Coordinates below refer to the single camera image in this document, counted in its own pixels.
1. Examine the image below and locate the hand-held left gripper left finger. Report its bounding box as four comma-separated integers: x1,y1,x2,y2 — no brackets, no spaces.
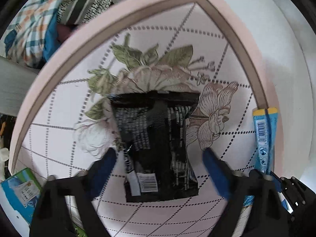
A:
29,147,118,237

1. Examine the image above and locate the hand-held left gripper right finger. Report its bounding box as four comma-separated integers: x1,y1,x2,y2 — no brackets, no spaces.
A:
202,148,289,237

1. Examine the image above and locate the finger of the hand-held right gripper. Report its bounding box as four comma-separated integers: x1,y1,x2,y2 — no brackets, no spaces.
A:
263,171,283,193

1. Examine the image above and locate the long blue packet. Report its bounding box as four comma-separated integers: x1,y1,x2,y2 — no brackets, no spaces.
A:
241,107,293,214

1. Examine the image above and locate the black snack packet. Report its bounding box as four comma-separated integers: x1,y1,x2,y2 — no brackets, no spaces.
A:
109,91,201,203

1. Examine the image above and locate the blue green tissue pack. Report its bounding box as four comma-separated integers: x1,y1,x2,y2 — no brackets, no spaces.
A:
0,167,43,221

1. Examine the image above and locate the floral patterned table mat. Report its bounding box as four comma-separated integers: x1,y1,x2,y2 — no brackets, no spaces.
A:
8,0,284,237

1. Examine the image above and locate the blue blanket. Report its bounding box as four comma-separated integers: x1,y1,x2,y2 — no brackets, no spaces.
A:
5,15,62,63

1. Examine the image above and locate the striped patterned cloth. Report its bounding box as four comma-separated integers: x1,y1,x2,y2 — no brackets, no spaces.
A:
57,0,115,25

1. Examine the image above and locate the plaid blanket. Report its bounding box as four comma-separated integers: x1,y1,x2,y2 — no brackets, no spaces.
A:
4,0,93,68

